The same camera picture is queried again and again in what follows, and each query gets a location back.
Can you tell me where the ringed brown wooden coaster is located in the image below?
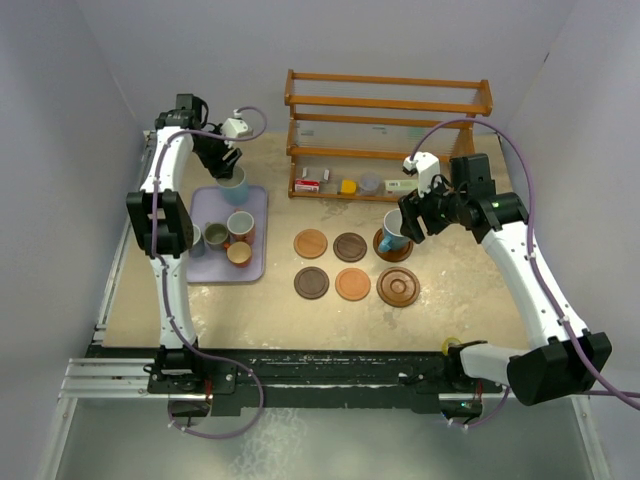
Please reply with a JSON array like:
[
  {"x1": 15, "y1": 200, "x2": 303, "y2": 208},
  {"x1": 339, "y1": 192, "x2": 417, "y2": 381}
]
[{"x1": 372, "y1": 228, "x2": 414, "y2": 263}]

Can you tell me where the yellow tape roll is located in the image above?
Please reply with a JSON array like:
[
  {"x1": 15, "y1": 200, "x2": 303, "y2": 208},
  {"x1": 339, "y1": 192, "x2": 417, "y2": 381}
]
[{"x1": 441, "y1": 337, "x2": 461, "y2": 355}]

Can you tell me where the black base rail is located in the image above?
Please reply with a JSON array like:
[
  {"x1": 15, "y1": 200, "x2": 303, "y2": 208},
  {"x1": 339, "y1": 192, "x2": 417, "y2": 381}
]
[{"x1": 86, "y1": 345, "x2": 502, "y2": 416}]

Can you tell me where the light wood coaster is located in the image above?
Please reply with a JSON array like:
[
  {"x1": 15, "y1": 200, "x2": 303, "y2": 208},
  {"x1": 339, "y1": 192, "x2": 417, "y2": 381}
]
[{"x1": 293, "y1": 229, "x2": 328, "y2": 259}]

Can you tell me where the light blue tall mug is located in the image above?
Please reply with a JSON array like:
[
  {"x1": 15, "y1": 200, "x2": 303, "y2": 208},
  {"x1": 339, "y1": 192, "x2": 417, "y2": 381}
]
[{"x1": 216, "y1": 166, "x2": 249, "y2": 206}]

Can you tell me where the grey blue mug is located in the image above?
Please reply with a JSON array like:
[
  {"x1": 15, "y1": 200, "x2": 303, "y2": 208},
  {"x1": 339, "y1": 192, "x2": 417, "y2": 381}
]
[{"x1": 189, "y1": 224, "x2": 206, "y2": 258}]

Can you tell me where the dark brown coaster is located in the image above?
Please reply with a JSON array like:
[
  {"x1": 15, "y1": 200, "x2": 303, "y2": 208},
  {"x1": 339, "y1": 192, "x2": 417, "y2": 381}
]
[{"x1": 294, "y1": 266, "x2": 329, "y2": 300}]

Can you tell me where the brown red mug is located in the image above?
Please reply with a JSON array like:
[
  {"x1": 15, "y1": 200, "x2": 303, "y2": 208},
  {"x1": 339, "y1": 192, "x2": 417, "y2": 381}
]
[{"x1": 227, "y1": 210, "x2": 256, "y2": 245}]

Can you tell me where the aluminium frame rail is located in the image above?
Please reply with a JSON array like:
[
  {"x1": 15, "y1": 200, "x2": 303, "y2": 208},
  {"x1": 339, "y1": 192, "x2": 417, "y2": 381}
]
[{"x1": 34, "y1": 356, "x2": 156, "y2": 480}]

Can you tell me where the lavender plastic tray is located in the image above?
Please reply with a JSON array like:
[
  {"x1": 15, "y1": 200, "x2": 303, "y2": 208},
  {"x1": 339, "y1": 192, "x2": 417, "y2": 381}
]
[{"x1": 186, "y1": 185, "x2": 268, "y2": 284}]

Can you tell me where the dark walnut coaster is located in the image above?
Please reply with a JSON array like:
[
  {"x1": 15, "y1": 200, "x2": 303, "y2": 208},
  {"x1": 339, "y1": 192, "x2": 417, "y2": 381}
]
[{"x1": 333, "y1": 232, "x2": 368, "y2": 263}]

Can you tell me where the wooden three-tier shelf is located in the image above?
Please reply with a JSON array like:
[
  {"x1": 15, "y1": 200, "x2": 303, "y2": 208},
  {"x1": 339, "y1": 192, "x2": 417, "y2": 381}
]
[{"x1": 284, "y1": 70, "x2": 493, "y2": 202}]

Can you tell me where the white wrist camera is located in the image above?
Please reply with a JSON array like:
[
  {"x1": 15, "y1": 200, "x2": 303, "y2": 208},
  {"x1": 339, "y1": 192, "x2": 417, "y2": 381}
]
[
  {"x1": 403, "y1": 152, "x2": 441, "y2": 198},
  {"x1": 220, "y1": 110, "x2": 253, "y2": 148}
]

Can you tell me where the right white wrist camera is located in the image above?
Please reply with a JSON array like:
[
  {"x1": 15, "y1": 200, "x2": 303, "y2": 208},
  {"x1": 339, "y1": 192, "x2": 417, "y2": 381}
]
[{"x1": 403, "y1": 152, "x2": 441, "y2": 198}]

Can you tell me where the olive green small cup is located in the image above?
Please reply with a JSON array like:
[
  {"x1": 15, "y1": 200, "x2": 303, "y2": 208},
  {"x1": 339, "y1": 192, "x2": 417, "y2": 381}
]
[{"x1": 203, "y1": 223, "x2": 229, "y2": 251}]

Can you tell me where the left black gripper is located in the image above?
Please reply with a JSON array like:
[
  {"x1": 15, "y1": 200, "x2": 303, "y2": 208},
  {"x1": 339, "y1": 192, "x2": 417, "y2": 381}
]
[{"x1": 193, "y1": 125, "x2": 242, "y2": 179}]

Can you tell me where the yellow small object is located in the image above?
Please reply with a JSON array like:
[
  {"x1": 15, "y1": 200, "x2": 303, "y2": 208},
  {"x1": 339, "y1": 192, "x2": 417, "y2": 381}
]
[{"x1": 340, "y1": 179, "x2": 358, "y2": 195}]

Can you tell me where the green white long box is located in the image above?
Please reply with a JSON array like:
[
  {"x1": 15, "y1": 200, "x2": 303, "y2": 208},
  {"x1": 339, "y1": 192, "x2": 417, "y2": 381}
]
[{"x1": 384, "y1": 179, "x2": 418, "y2": 197}]

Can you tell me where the red white small box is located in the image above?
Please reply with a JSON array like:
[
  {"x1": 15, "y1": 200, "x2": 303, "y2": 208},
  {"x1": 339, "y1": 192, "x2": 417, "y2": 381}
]
[{"x1": 294, "y1": 179, "x2": 321, "y2": 193}]

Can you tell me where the orange terracotta coaster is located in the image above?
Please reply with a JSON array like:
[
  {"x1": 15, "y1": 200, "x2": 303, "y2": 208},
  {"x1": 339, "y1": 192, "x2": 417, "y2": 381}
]
[{"x1": 335, "y1": 268, "x2": 371, "y2": 301}]

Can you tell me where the teal mug white inside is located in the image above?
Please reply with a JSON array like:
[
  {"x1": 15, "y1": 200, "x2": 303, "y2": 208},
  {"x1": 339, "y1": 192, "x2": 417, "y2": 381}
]
[{"x1": 378, "y1": 208, "x2": 410, "y2": 253}]

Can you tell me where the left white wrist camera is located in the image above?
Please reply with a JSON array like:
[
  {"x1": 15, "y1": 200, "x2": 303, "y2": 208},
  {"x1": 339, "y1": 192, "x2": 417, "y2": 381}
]
[{"x1": 220, "y1": 110, "x2": 253, "y2": 148}]

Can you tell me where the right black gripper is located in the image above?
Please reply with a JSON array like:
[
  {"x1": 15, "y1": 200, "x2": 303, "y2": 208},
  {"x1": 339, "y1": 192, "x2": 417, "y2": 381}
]
[{"x1": 399, "y1": 172, "x2": 467, "y2": 243}]

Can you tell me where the orange copper small cup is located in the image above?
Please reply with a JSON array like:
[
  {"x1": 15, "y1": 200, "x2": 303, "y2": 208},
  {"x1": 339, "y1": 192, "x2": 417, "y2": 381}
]
[{"x1": 225, "y1": 241, "x2": 253, "y2": 268}]

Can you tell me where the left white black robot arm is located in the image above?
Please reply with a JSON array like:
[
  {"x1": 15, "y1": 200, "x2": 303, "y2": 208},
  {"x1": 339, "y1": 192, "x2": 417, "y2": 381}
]
[{"x1": 126, "y1": 94, "x2": 253, "y2": 392}]

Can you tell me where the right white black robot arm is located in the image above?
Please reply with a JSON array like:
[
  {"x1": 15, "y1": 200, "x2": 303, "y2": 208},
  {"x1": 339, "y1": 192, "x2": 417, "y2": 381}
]
[{"x1": 398, "y1": 152, "x2": 612, "y2": 406}]

